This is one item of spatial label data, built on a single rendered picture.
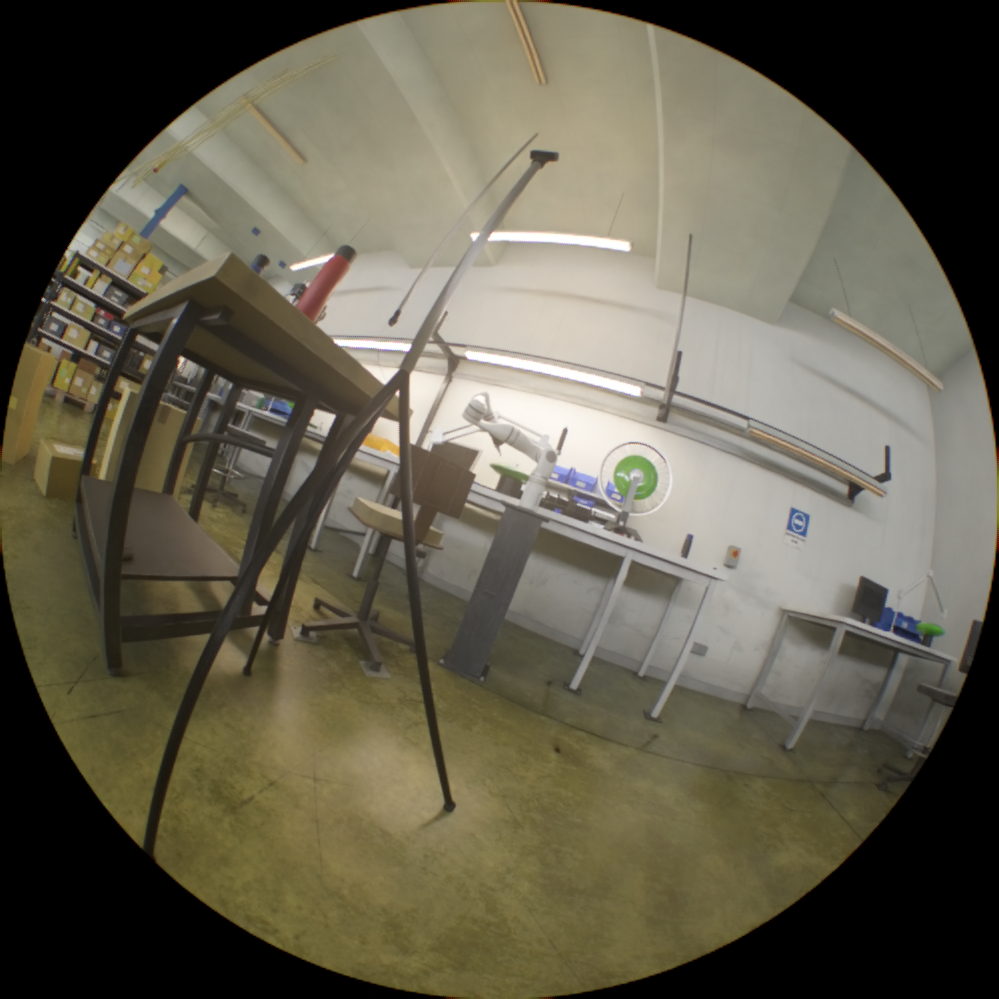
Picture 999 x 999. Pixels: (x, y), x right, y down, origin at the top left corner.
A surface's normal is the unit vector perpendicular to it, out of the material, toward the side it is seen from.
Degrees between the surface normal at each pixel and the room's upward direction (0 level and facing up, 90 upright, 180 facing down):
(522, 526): 90
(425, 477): 90
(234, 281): 90
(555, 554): 90
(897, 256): 180
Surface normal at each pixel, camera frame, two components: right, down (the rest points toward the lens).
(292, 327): 0.91, 0.33
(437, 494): 0.59, 0.22
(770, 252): -0.36, 0.93
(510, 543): -0.11, -0.12
